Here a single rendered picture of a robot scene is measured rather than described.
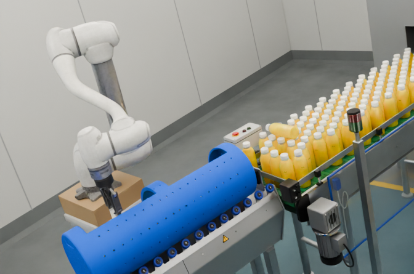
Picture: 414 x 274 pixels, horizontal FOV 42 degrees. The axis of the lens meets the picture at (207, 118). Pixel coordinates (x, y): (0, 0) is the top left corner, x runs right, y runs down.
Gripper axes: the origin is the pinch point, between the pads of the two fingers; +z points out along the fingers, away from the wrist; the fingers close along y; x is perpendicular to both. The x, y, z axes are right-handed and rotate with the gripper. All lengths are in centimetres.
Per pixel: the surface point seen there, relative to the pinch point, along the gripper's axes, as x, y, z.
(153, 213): 11.0, 11.9, 0.8
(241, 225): 51, 13, 31
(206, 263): 26.4, 14.9, 36.0
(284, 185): 75, 21, 19
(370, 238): 109, 37, 66
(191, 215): 25.8, 15.2, 9.5
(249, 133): 95, -23, 11
